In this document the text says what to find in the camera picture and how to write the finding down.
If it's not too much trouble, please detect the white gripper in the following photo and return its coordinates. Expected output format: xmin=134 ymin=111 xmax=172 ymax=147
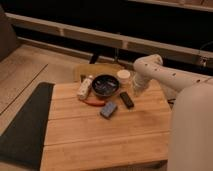
xmin=132 ymin=74 xmax=150 ymax=95

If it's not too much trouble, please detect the black eraser block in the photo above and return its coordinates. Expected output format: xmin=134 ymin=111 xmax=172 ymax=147
xmin=120 ymin=92 xmax=134 ymax=109

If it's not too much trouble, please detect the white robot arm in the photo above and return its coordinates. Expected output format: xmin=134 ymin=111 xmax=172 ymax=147
xmin=133 ymin=54 xmax=213 ymax=171

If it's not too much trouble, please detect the white plastic cup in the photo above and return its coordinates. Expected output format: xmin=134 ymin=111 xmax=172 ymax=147
xmin=116 ymin=69 xmax=131 ymax=86

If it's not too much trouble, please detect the dark round bowl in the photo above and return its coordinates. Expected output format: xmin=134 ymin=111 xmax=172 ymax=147
xmin=92 ymin=74 xmax=120 ymax=97

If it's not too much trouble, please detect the blue sponge block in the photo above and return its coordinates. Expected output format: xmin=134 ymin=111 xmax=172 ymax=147
xmin=100 ymin=101 xmax=117 ymax=118

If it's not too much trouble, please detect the red chili pepper toy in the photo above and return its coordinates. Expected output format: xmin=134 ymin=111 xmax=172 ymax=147
xmin=83 ymin=99 xmax=106 ymax=106

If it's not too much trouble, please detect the white bottle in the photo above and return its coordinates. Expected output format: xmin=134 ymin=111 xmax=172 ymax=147
xmin=77 ymin=75 xmax=93 ymax=100

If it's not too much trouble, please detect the dark floor mat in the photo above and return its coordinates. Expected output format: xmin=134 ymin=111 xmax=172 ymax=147
xmin=0 ymin=82 xmax=54 ymax=170

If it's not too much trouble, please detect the white shelf rail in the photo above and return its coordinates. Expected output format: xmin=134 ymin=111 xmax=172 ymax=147
xmin=6 ymin=13 xmax=213 ymax=67

